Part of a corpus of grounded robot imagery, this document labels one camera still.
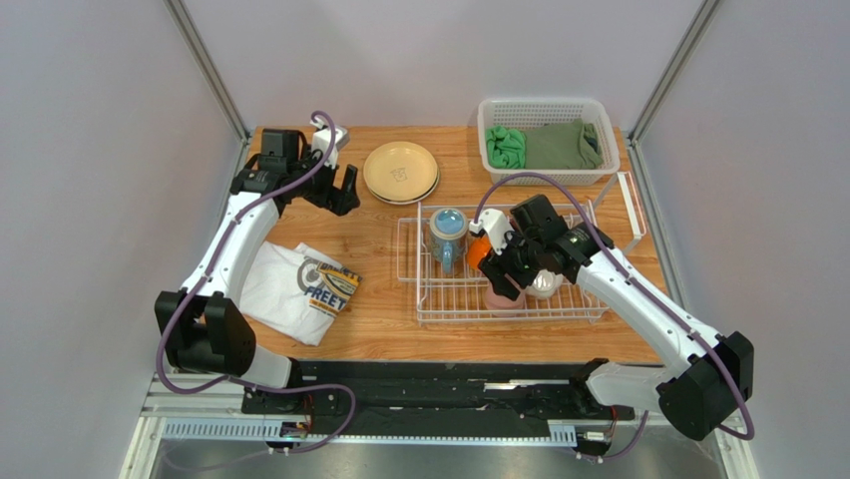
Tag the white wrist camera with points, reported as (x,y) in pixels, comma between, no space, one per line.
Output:
(329,149)
(495,226)

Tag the left aluminium frame post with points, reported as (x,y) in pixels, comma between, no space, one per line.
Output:
(185,23)

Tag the white plate teal red rim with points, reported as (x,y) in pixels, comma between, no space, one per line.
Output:
(402,185)

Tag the right aluminium frame post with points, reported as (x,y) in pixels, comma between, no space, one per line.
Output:
(689,42)

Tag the white wire dish rack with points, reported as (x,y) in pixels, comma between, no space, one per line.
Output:
(459,296)

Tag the olive green shirt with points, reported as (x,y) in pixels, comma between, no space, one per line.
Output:
(566,146)

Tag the white plastic laundry basket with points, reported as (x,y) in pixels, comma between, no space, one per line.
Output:
(530,113)

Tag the pink plastic cup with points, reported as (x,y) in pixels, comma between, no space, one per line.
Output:
(500,305)

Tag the blue butterfly ceramic mug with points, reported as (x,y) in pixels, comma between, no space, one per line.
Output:
(448,229)

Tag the white ceramic jar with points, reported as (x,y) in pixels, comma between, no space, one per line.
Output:
(545,285)

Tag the bright green towel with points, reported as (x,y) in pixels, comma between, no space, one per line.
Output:
(506,148)

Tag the aluminium frame post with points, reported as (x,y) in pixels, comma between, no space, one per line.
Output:
(689,42)
(185,23)

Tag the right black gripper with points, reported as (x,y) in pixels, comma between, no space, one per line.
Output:
(509,258)

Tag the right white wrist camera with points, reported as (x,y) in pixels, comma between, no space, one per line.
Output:
(495,226)

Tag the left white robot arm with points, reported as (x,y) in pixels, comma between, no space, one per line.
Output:
(202,328)

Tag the orange ceramic bowl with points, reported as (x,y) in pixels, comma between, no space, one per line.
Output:
(477,250)

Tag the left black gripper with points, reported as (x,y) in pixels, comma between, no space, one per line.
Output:
(342,201)

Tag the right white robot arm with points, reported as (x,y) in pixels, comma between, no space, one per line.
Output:
(705,376)

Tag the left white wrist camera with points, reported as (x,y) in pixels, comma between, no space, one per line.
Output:
(329,149)

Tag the white printed t-shirt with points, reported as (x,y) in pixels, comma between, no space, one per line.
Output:
(298,292)

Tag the cream yellow plate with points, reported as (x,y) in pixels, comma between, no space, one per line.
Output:
(399,154)

